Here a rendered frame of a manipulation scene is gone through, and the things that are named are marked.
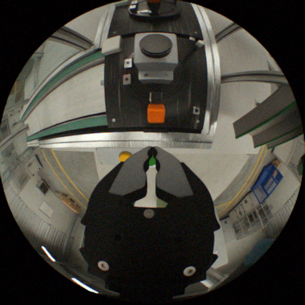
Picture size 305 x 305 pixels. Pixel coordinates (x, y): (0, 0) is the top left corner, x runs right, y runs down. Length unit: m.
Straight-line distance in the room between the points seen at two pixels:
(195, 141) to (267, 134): 0.25
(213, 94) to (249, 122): 0.11
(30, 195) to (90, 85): 8.11
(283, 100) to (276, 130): 0.14
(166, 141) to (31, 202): 8.37
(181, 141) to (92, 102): 0.29
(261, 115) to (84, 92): 0.47
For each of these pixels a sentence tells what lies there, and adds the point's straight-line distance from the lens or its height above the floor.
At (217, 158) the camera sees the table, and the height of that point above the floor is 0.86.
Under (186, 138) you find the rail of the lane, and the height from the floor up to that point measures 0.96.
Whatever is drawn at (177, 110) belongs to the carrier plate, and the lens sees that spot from 0.21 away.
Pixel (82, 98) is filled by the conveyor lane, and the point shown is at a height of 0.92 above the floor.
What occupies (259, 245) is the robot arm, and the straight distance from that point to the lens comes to 0.19.
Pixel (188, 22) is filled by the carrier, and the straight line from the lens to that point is 0.35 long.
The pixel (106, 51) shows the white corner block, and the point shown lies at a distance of 0.26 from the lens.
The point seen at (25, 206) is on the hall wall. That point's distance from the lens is 8.39.
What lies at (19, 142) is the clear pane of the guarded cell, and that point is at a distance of 1.34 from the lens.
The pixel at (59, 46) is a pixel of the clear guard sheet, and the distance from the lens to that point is 0.34.
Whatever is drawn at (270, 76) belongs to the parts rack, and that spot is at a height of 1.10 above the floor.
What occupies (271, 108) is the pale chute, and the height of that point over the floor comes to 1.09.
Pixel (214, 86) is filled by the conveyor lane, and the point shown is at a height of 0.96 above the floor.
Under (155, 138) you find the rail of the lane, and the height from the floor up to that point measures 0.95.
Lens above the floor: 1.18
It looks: 59 degrees down
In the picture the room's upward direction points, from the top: 175 degrees counter-clockwise
